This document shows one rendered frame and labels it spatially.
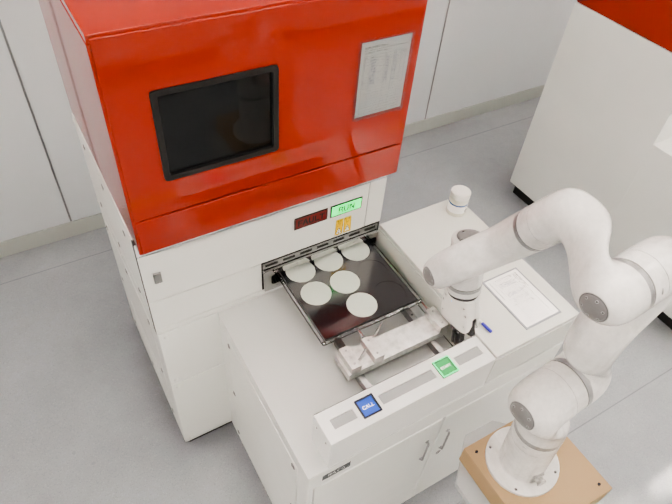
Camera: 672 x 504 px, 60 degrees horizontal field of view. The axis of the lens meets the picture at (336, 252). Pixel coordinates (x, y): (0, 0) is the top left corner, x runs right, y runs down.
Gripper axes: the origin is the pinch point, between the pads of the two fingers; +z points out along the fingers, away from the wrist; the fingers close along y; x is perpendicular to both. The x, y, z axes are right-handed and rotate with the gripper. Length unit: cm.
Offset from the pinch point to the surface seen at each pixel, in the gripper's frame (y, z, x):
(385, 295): -37.6, 14.3, 2.9
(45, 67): -205, -29, -65
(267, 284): -60, 11, -29
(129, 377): -124, 88, -77
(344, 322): -34.5, 15.0, -14.6
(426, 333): -20.8, 19.7, 7.0
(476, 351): -3.7, 15.6, 11.8
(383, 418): 1.1, 16.4, -24.1
